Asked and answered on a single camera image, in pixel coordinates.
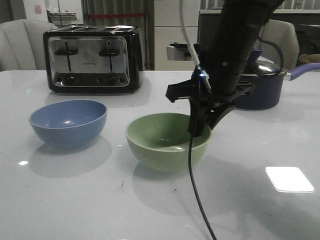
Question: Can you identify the beige chair on left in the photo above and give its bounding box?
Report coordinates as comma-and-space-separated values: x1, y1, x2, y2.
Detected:
0, 19, 58, 71

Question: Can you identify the dark kitchen counter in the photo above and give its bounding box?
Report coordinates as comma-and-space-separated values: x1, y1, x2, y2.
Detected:
198, 9, 320, 71

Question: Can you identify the glass lid with blue knob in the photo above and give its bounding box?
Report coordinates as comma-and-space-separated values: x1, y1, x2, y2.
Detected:
242, 47, 286, 78

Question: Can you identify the blue bowl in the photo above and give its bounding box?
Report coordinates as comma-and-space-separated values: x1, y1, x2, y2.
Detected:
28, 99, 108, 148

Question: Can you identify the white usb cable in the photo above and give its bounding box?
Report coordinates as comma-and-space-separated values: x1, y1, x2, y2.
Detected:
179, 0, 212, 94

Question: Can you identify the white cabinet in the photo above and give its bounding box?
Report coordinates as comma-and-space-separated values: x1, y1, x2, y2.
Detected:
154, 0, 201, 71

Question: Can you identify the black chrome four-slot toaster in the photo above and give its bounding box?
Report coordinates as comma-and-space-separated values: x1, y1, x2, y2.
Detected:
43, 25, 145, 94

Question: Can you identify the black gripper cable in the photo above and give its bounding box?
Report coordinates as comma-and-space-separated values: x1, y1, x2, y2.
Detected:
188, 74, 218, 240

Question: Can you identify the dark blue saucepan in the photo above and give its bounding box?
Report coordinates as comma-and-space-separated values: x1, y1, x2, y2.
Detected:
235, 63, 320, 110

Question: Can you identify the light green bowl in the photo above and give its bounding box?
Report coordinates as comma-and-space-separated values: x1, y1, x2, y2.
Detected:
125, 112, 212, 173

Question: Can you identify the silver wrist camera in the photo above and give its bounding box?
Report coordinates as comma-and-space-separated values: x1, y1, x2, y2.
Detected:
166, 43, 192, 61

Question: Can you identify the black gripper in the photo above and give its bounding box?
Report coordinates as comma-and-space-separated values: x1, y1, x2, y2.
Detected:
165, 77, 255, 137

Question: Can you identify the beige upholstered chair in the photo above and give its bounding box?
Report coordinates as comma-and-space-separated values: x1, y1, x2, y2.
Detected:
259, 19, 300, 70

